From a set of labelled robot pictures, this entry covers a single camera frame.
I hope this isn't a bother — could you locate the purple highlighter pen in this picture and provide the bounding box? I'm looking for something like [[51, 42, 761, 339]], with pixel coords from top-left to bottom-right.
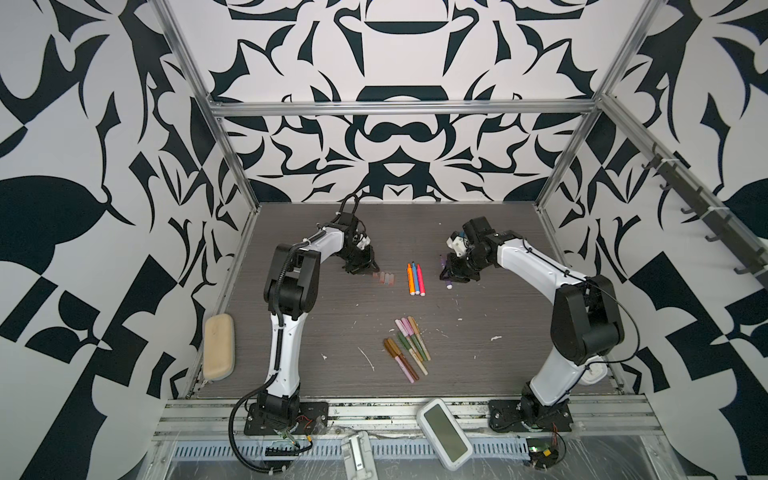
[[440, 256, 453, 290]]

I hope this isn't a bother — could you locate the orange highlighter pen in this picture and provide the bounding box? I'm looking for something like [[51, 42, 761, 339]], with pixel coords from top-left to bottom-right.
[[406, 262, 416, 296]]

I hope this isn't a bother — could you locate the pink red highlighter pen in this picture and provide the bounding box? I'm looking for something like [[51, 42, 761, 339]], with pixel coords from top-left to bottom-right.
[[416, 264, 426, 297]]

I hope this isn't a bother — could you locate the pink cap green marker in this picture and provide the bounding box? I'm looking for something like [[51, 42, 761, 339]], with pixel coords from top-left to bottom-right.
[[401, 317, 427, 361]]

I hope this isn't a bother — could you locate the gold cap beige marker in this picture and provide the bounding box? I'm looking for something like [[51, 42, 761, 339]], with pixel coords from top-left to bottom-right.
[[408, 316, 431, 361]]

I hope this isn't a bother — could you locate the blue highlighter pen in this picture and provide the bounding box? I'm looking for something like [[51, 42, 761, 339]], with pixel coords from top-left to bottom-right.
[[409, 262, 421, 296]]

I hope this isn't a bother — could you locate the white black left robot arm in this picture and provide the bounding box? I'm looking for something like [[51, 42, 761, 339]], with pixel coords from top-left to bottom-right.
[[258, 212, 380, 421]]

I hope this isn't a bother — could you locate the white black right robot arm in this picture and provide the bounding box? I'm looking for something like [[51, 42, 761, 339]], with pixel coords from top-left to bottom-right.
[[440, 217, 625, 408]]

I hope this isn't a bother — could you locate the gold cap brown marker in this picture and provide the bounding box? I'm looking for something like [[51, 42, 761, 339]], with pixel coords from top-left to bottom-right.
[[384, 337, 419, 383]]

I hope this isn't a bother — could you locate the beige sponge block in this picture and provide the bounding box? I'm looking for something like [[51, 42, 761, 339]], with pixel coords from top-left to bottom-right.
[[202, 314, 236, 382]]

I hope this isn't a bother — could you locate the white square alarm clock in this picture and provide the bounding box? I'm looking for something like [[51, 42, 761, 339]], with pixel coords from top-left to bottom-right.
[[578, 356, 609, 386]]

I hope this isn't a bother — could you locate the aluminium horizontal back bar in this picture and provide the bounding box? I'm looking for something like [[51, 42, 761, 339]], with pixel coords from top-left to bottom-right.
[[209, 99, 596, 117]]

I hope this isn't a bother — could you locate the white tablet device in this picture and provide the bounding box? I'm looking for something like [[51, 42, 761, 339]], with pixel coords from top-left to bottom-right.
[[416, 398, 474, 471]]

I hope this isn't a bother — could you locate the small circuit board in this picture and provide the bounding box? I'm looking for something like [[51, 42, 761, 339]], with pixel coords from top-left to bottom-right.
[[525, 435, 567, 471]]

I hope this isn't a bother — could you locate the grey hook rack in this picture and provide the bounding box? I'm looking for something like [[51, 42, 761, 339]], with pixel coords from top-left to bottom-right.
[[641, 143, 767, 289]]

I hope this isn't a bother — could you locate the aluminium corner post back left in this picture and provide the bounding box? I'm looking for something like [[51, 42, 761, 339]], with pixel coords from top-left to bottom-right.
[[146, 0, 262, 211]]

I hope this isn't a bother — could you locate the aluminium corner post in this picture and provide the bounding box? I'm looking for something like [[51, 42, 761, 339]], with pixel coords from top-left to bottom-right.
[[535, 0, 665, 210], [146, 0, 262, 211]]

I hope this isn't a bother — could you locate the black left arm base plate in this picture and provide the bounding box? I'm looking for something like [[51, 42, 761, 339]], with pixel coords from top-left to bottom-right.
[[243, 401, 329, 436]]

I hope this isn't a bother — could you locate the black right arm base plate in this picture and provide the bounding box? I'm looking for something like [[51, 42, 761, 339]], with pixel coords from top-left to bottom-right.
[[488, 397, 573, 433]]

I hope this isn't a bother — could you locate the white bracket front rail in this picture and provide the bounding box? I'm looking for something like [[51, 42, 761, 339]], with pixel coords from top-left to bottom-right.
[[341, 431, 378, 480]]

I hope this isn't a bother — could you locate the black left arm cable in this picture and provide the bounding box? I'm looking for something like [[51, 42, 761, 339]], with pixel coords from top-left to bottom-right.
[[227, 377, 313, 475]]

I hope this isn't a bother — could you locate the aluminium corner post back right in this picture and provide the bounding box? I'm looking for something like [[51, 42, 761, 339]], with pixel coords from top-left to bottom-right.
[[535, 0, 665, 210]]

